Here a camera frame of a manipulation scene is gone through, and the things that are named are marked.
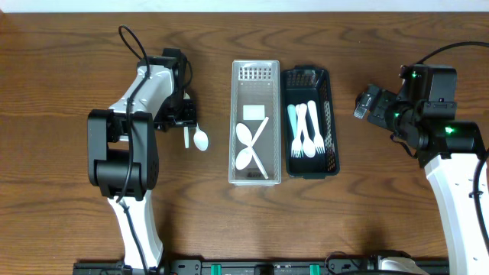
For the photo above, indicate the pale green fork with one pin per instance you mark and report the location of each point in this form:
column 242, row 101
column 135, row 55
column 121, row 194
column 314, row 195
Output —
column 291, row 111

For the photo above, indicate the white spoon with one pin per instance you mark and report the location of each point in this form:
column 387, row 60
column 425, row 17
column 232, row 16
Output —
column 244, row 158
column 244, row 133
column 308, row 146

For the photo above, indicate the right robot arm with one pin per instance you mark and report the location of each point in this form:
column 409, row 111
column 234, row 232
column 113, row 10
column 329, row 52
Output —
column 421, row 118

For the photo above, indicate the clear plastic basket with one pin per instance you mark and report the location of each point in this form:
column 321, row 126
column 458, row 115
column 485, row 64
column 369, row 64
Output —
column 255, row 146

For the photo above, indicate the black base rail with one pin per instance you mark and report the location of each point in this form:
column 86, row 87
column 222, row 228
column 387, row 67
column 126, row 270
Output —
column 381, row 262

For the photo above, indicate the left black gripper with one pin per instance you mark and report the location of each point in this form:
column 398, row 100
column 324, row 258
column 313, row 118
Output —
column 187, row 115

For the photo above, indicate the white fork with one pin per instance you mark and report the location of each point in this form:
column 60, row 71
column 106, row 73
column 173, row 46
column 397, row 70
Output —
column 297, row 144
column 318, row 139

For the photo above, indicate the white label in basket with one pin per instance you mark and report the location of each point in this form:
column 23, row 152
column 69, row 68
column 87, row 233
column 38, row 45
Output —
column 253, row 112

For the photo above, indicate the black plastic basket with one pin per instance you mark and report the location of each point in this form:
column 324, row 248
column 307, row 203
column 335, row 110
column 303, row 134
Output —
column 302, row 84

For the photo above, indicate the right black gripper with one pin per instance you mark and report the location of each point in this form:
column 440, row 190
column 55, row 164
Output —
column 374, row 105

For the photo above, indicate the white spoon bowl up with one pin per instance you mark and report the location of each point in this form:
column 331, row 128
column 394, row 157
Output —
column 186, row 129

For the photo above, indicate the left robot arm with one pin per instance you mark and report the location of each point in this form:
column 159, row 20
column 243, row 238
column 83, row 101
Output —
column 123, row 157

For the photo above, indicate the white spoon bowl down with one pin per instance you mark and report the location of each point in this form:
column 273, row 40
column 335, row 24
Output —
column 200, row 139

